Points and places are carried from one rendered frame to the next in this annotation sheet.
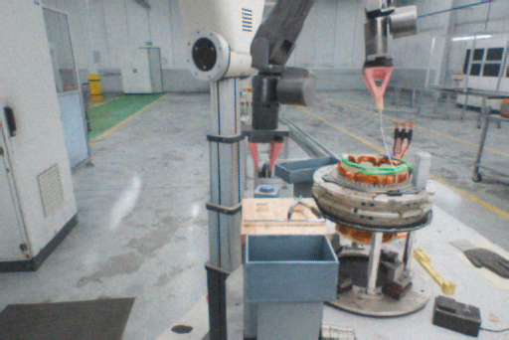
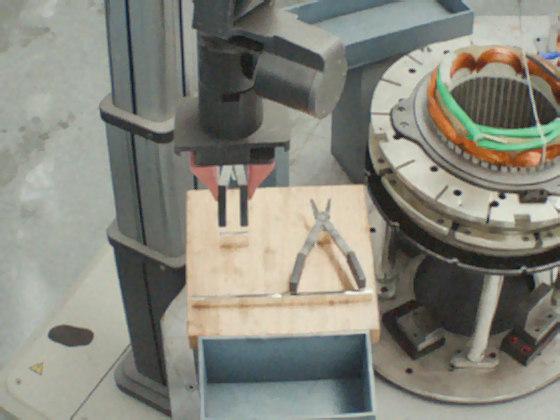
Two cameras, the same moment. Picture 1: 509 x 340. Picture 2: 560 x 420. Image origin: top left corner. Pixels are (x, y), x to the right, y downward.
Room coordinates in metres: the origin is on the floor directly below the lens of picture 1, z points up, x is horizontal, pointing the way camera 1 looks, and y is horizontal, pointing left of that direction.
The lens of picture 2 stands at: (-0.08, -0.05, 2.00)
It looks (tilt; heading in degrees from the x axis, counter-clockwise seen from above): 46 degrees down; 359
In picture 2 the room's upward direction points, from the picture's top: straight up
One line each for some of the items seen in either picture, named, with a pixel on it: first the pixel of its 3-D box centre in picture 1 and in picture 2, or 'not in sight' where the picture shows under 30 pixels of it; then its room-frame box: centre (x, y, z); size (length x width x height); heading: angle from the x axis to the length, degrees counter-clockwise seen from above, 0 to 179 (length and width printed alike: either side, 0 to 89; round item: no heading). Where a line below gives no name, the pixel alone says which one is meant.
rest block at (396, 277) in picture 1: (400, 274); (539, 313); (0.82, -0.41, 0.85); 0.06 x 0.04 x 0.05; 132
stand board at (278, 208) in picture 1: (280, 218); (279, 265); (0.74, -0.07, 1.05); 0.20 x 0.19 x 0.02; 1
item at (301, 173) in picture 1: (309, 200); (377, 86); (1.18, -0.21, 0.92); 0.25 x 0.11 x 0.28; 115
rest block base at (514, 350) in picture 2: (397, 287); (531, 335); (0.81, -0.40, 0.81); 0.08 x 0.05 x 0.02; 132
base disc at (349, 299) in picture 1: (361, 269); (476, 286); (0.91, -0.34, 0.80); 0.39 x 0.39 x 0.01
